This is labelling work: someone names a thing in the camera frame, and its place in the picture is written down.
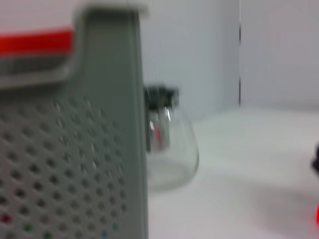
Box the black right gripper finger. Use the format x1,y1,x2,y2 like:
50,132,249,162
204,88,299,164
310,143,319,178

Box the grey-green perforated storage bin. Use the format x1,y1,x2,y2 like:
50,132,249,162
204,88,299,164
0,0,150,239

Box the glass teapot with black lid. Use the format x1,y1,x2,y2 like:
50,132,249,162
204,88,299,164
144,83,200,192

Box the orange plastic object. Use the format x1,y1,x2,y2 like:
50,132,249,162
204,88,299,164
0,29,76,55

